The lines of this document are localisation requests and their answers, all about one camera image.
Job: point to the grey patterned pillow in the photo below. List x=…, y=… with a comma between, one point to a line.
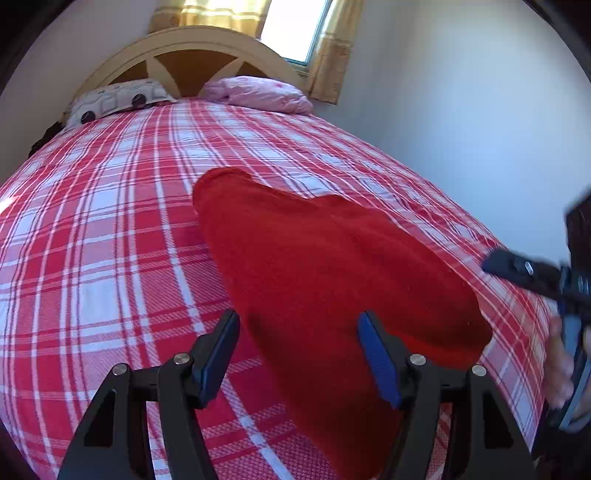
x=115, y=99

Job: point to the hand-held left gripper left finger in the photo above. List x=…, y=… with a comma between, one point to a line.
x=217, y=364

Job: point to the red knit sweater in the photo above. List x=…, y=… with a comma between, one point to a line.
x=314, y=258

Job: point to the yellow window curtain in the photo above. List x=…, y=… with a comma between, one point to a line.
x=330, y=69

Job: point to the red plaid bed sheet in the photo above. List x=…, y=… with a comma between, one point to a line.
x=92, y=230

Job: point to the person's right hand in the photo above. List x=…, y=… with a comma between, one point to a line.
x=558, y=364

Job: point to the window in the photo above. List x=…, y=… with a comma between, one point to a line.
x=291, y=27

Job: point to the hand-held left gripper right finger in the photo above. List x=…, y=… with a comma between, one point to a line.
x=378, y=364

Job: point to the dark cloth pile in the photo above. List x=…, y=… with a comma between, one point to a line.
x=46, y=138

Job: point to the pink pillow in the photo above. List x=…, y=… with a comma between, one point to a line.
x=263, y=92

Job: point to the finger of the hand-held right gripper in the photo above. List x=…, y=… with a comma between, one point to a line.
x=512, y=267

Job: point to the cream arched headboard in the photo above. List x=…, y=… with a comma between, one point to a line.
x=194, y=41

